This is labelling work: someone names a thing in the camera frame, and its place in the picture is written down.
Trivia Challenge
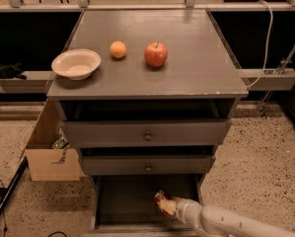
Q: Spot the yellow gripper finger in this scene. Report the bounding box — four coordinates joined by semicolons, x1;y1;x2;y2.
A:
160;200;177;216

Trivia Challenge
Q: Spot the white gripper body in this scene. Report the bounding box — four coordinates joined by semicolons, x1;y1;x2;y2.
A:
174;197;202;228

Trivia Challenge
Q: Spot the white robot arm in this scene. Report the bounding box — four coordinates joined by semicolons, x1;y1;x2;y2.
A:
156;198;295;237

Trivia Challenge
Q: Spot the grey middle drawer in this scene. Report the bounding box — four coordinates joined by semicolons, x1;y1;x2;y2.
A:
80;155;215;176

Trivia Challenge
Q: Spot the grey open bottom drawer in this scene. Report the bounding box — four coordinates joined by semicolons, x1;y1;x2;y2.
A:
81;174;204;237

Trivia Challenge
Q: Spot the grey top drawer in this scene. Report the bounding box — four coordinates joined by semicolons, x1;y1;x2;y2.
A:
61;119;231;148

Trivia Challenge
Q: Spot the grey wooden drawer cabinet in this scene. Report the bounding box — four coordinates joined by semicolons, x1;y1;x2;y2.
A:
45;9;250;237

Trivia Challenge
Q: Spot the cardboard box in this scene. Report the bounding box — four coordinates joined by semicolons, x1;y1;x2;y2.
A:
24;101;82;181

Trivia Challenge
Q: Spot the red apple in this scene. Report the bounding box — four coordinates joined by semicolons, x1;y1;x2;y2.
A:
144;41;168;68

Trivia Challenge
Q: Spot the orange fruit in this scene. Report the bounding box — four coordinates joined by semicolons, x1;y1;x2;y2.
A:
110;40;126;58

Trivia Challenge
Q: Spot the white bowl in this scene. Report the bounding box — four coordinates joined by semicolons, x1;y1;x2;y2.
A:
51;48;101;80

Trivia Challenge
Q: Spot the black floor bar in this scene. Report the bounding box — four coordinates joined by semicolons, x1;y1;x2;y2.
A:
0;157;28;216

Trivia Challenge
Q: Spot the black bag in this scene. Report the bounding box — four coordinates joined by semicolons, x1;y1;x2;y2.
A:
0;63;27;80

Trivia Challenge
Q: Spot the white cable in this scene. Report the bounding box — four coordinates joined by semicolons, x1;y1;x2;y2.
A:
246;0;274;91

